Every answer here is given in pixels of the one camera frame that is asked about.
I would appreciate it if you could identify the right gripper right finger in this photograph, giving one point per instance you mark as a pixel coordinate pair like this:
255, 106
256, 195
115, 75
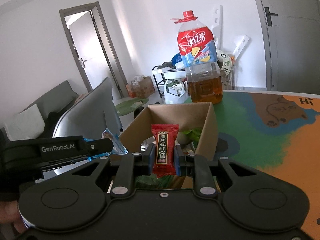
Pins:
196, 172

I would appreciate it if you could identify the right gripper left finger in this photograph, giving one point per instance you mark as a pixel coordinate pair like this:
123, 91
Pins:
126, 168

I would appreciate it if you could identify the red sesame candy packet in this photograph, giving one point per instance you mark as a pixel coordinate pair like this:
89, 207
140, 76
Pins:
165, 135

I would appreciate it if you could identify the blue snack wrapper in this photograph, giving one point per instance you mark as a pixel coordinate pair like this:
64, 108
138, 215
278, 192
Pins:
118, 147

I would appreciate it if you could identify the green candy packet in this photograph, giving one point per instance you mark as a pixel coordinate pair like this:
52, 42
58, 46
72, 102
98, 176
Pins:
190, 136

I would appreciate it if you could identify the person left hand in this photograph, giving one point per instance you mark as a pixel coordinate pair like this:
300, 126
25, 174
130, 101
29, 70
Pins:
10, 214

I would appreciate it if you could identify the white pillow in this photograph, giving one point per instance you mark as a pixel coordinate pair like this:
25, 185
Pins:
28, 124

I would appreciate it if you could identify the open cardboard box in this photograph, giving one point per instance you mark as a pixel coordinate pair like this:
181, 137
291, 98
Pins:
138, 136

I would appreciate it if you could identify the green floor rug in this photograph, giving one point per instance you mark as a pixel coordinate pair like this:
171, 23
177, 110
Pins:
128, 106

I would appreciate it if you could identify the grey sofa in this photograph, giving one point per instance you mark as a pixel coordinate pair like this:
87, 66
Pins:
51, 106

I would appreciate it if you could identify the grey chair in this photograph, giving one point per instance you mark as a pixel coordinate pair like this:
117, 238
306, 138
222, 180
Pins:
91, 115

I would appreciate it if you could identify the white plastic bag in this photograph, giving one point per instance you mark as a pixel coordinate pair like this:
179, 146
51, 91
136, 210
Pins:
175, 91

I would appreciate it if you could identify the brown box on floor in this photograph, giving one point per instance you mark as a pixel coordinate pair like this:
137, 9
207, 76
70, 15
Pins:
140, 87

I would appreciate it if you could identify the black shoe rack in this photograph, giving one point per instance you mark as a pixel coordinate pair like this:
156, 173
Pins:
162, 74

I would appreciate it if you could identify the colourful cartoon table mat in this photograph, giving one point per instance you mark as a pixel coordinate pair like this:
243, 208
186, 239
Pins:
277, 134

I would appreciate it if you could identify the blue bag on rack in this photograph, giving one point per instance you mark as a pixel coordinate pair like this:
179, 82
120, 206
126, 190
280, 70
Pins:
176, 59

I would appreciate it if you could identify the panda pattern cushion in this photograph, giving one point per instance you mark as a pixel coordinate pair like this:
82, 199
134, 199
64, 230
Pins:
224, 61

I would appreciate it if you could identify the large iced tea bottle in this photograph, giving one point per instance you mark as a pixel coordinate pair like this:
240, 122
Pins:
198, 52

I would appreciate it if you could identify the white foam board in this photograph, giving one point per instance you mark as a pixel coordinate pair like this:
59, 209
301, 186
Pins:
240, 41

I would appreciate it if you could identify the grey door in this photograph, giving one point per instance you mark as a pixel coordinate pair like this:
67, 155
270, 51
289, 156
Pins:
92, 48
291, 40

